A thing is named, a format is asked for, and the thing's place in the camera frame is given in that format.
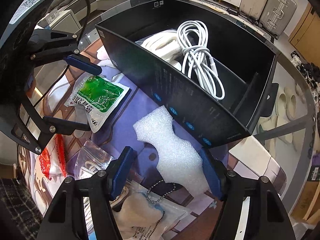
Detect wooden door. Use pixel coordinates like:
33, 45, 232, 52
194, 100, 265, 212
289, 3, 320, 67

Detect open cardboard box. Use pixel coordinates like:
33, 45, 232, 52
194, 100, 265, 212
290, 181, 319, 225

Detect anime print desk mat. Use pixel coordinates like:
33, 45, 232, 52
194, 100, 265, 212
17, 37, 288, 240

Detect bagged white cords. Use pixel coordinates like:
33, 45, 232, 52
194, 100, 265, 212
74, 139, 115, 181

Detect red white balloon glue bag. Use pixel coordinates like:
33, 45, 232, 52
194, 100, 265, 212
39, 134, 67, 180

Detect bagged white strap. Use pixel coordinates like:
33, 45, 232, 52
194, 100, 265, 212
134, 29, 183, 71

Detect white cable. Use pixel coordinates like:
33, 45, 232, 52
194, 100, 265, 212
176, 20, 226, 101

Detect white plush toy keychain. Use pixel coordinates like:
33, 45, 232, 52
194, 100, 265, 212
111, 179, 177, 240

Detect white foam piece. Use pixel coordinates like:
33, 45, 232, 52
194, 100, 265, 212
133, 106, 209, 197

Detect pair of beige slippers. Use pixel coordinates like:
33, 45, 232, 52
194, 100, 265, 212
275, 86, 307, 121

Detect silver aluminium suitcase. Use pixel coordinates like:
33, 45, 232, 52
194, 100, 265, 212
258, 0, 297, 39

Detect white plastic packaging bag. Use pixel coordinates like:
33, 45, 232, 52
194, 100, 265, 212
117, 179, 190, 240

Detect grey cabinet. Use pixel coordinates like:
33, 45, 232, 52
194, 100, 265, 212
37, 10, 81, 34

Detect green white snack packet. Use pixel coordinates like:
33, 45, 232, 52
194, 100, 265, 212
65, 73, 130, 133

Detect black cardboard box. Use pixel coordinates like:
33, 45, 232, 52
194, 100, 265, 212
96, 0, 279, 147

